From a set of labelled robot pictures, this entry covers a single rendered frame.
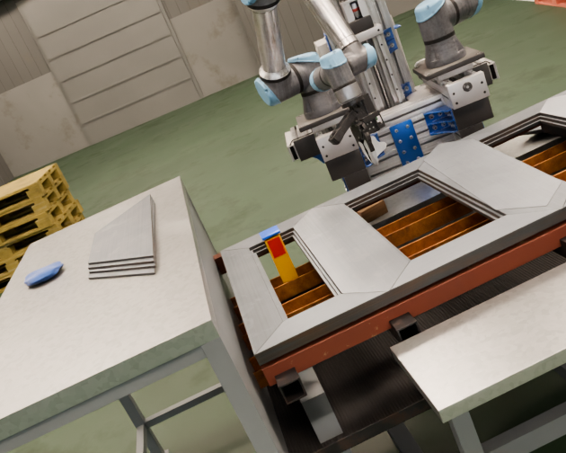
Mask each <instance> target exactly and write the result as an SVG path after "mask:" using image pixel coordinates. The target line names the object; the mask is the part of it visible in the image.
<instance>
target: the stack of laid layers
mask: <svg viewBox="0 0 566 453"><path fill-rule="evenodd" d="M540 123H542V124H545V125H549V126H554V127H557V128H561V129H566V118H563V117H558V116H553V115H550V114H545V113H541V112H539V113H537V114H536V115H534V116H532V117H529V118H527V119H525V120H522V121H520V122H519V123H516V124H514V125H512V126H510V127H508V128H506V129H503V130H501V131H499V132H497V133H495V134H493V135H490V136H488V137H486V138H484V139H482V140H480V142H482V143H483V144H485V145H487V146H489V147H492V146H494V145H496V144H498V143H499V142H501V141H504V140H506V139H508V138H511V137H513V136H515V135H517V134H519V133H521V132H523V131H525V130H527V129H530V128H532V127H534V126H536V125H538V124H540ZM416 181H421V182H423V183H425V184H427V185H428V186H429V187H431V188H433V189H435V190H437V191H439V192H441V193H443V194H445V195H447V196H448V197H449V198H451V199H453V200H456V201H457V202H459V203H461V204H463V205H465V206H466V207H467V208H469V209H472V210H474V211H475V212H477V213H479V214H481V215H483V216H485V217H486V218H488V219H490V220H492V221H494V220H496V219H498V218H501V217H503V216H506V215H512V214H519V213H527V212H536V211H544V210H552V209H559V210H557V211H555V212H553V213H552V214H550V215H548V216H546V217H543V218H540V219H538V220H536V221H535V222H533V223H531V224H529V225H527V226H523V227H521V228H519V229H518V230H516V231H514V232H512V233H510V234H508V235H505V236H503V237H501V238H499V239H497V240H495V241H493V242H491V243H489V244H486V245H484V246H482V247H480V248H478V249H476V250H474V251H472V252H470V253H468V254H466V255H463V256H461V257H459V258H457V259H455V260H453V261H451V262H449V263H447V264H444V265H442V266H440V267H438V268H436V269H435V270H433V271H430V272H428V273H426V274H423V275H421V276H419V277H418V278H416V279H414V280H411V281H409V282H407V283H404V284H402V285H401V286H399V287H397V288H395V289H392V290H390V291H387V292H386V293H384V294H382V295H380V296H378V297H376V298H373V299H371V300H369V301H368V302H365V303H363V304H361V305H359V306H356V307H354V308H352V309H350V310H349V311H347V312H344V313H342V314H340V315H337V316H335V317H334V318H332V319H330V320H328V321H326V322H323V323H321V324H318V325H317V326H315V327H313V328H311V329H309V330H307V331H304V332H302V333H300V334H298V335H296V336H294V337H292V338H290V339H288V340H286V341H283V342H281V343H279V344H277V345H275V346H273V347H271V348H269V349H267V350H265V351H262V352H260V353H258V354H256V355H254V356H255V358H256V360H257V361H258V363H259V365H260V366H261V365H263V364H265V363H267V362H269V361H271V360H274V359H276V358H278V357H280V356H282V355H284V354H286V353H288V352H290V351H292V350H294V349H296V348H299V347H301V346H303V345H305V344H307V343H309V342H311V341H313V340H315V339H317V338H320V337H322V336H324V335H326V334H327V333H330V332H332V331H334V330H336V329H338V328H340V327H342V326H344V325H346V324H349V323H351V322H353V321H355V320H357V319H359V318H360V317H363V316H365V315H368V314H370V313H372V312H374V311H376V310H377V309H379V308H381V307H384V306H387V305H389V304H391V303H393V302H394V301H396V300H398V299H400V298H404V297H406V296H408V295H410V294H411V293H413V292H415V291H417V290H419V289H422V288H424V287H427V286H428V285H430V284H432V283H434V282H436V281H438V280H441V279H443V278H445V277H447V276H449V275H451V274H453V273H455V272H457V271H460V270H462V269H463V268H465V267H468V266H470V265H472V264H474V263H476V262H478V261H480V260H482V259H484V258H486V257H489V256H491V255H493V254H495V253H497V252H499V251H501V250H503V249H505V248H507V247H509V246H511V245H513V244H516V243H518V242H520V241H522V240H524V239H526V238H528V237H529V236H532V235H535V234H537V233H539V232H541V231H543V230H545V229H546V228H548V227H552V226H554V225H556V224H558V223H560V222H562V221H563V220H565V219H566V207H565V208H564V207H563V206H564V203H565V201H566V182H565V181H562V180H561V181H562V183H561V185H560V187H559V188H558V190H557V191H556V192H555V194H554V195H553V197H552V199H551V200H550V202H549V204H548V205H547V206H543V207H532V208H522V209H500V210H495V209H493V208H492V207H490V206H489V205H488V204H486V203H485V202H483V201H482V200H480V199H478V198H477V197H475V196H474V195H472V193H470V192H469V191H467V190H466V189H464V188H463V187H461V186H460V185H458V184H457V183H455V182H453V181H452V180H450V179H449V178H447V177H446V176H445V175H444V174H442V173H441V172H439V171H438V170H436V169H435V168H433V167H432V166H431V165H429V164H427V163H426V162H423V163H422V165H421V166H420V167H419V168H418V170H416V171H414V172H412V173H408V174H406V175H404V176H403V177H401V178H399V179H396V180H394V181H392V182H389V183H387V184H386V185H383V186H381V187H379V188H377V189H375V190H373V191H370V192H368V193H366V194H364V195H362V196H360V197H357V198H355V199H354V200H351V201H349V202H347V203H344V204H345V205H346V206H347V207H348V208H350V209H351V210H352V211H353V212H354V213H355V214H357V213H356V212H355V211H354V210H356V209H359V208H361V207H363V206H365V205H367V204H369V203H371V202H373V201H375V200H378V199H381V198H383V197H384V196H386V195H388V194H390V193H392V192H395V191H398V190H400V189H401V188H403V187H405V186H408V185H410V184H412V183H414V182H416ZM357 215H358V216H359V217H360V218H361V219H362V220H363V221H365V222H366V220H364V219H363V218H362V217H361V216H360V215H359V214H357ZM366 223H367V224H368V222H366ZM368 225H369V224H368ZM369 226H370V225H369ZM370 227H372V226H370ZM372 228H373V227H372ZM373 229H374V228H373ZM374 230H375V229H374ZM375 231H376V230H375ZM376 232H377V231H376ZM377 233H378V234H379V235H380V236H382V235H381V234H380V233H379V232H377ZM280 236H281V238H282V241H283V243H286V242H288V241H290V240H292V239H294V240H295V241H296V243H297V244H298V246H299V247H300V249H301V250H302V251H303V253H304V254H305V256H306V258H307V259H308V260H309V262H310V263H311V264H312V265H313V267H314V268H315V270H316V271H317V273H318V274H319V275H320V277H321V278H322V280H323V282H324V283H325V284H326V286H327V287H328V289H329V290H330V292H331V293H332V294H333V295H334V296H337V295H339V294H342V293H341V292H340V290H339V289H338V288H337V286H336V285H335V283H334V282H333V281H332V279H331V278H330V276H329V275H328V274H327V272H326V271H325V270H324V268H323V267H322V265H321V264H320V263H319V262H318V261H317V259H316V258H315V257H314V255H313V254H312V252H311V251H310V250H309V248H308V247H307V246H306V244H305V243H304V241H303V240H302V239H301V237H300V236H299V235H298V233H297V232H296V230H295V229H294V228H293V227H292V228H290V229H289V230H287V231H285V232H283V233H281V234H280ZM382 237H383V236H382ZM383 238H384V237H383ZM384 240H386V241H387V242H388V243H389V244H390V245H391V246H393V247H394V248H395V249H396V250H397V251H398V252H399V253H401V254H402V255H403V256H404V257H405V258H406V259H407V260H409V261H410V259H409V258H408V257H407V256H405V255H404V254H403V253H402V252H401V251H400V250H398V249H397V248H396V247H395V246H394V245H393V244H391V243H390V242H389V241H388V240H387V239H386V238H384ZM249 249H250V251H251V253H252V257H253V259H254V260H255V262H256V264H257V266H258V268H259V271H260V273H261V276H262V277H263V279H264V281H265V284H266V286H267V288H268V290H269V292H270V294H271V297H272V299H273V301H274V303H275V305H276V307H277V309H278V311H279V314H280V316H281V318H282V320H283V321H284V320H287V319H288V318H287V315H286V313H285V311H284V309H283V307H282V305H281V304H280V302H279V299H278V297H277V294H276V292H275V290H274V288H273V287H272V285H271V283H270V280H269V278H268V276H267V274H266V272H265V270H264V269H263V267H262V265H261V262H260V260H259V258H258V255H260V254H262V253H265V252H267V251H268V248H267V245H266V244H265V242H264V241H263V242H261V243H259V244H257V245H255V246H253V247H250V248H249Z"/></svg>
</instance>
